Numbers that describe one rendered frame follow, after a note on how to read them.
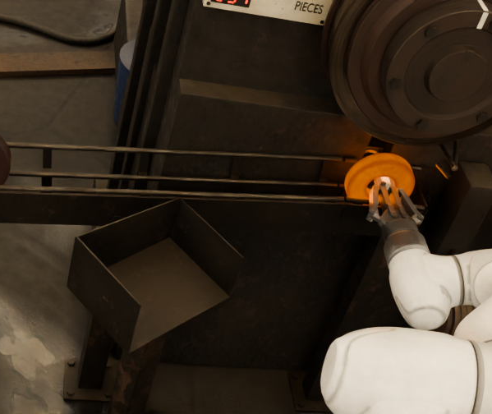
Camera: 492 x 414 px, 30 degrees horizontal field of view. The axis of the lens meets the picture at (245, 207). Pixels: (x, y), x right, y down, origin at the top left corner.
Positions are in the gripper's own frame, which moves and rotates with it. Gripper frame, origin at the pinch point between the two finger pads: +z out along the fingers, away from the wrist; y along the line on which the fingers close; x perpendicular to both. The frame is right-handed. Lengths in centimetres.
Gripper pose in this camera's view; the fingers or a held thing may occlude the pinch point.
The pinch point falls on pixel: (382, 177)
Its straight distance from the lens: 210.4
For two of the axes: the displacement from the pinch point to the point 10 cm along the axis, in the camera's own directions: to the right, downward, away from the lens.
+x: 2.5, -7.2, -6.5
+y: 9.6, 1.1, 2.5
